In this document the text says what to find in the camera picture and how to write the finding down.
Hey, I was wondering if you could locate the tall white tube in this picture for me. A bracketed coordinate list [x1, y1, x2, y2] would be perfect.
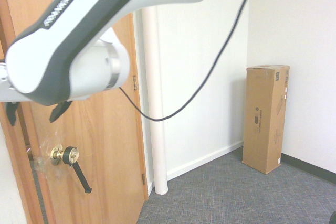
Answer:
[141, 5, 169, 196]

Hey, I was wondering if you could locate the white wall baseboard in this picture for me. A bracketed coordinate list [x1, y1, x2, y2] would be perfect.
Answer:
[166, 141, 245, 180]

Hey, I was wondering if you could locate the brass knob with rosette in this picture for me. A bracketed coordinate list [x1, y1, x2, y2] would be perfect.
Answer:
[50, 144, 80, 167]

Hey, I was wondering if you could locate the light wooden door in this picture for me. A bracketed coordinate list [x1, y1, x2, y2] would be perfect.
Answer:
[0, 0, 145, 224]

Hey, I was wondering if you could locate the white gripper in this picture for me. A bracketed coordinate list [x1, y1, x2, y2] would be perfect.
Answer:
[0, 63, 73, 126]

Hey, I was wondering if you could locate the tall brown cardboard box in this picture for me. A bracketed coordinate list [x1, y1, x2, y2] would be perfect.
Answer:
[241, 64, 290, 175]

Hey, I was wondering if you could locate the wooden door frame strike jamb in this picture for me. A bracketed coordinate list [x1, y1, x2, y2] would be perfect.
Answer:
[0, 11, 45, 224]

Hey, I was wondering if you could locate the clear crumpled tape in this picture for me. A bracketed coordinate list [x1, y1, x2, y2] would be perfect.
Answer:
[33, 129, 69, 180]

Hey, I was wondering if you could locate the black lever knob adapter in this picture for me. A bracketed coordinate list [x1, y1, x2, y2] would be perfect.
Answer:
[62, 146, 93, 195]

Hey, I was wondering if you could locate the long black cable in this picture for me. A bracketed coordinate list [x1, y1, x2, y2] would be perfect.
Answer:
[119, 0, 260, 123]

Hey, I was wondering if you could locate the dark wall baseboard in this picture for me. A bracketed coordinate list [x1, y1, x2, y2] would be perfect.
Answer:
[280, 153, 336, 182]

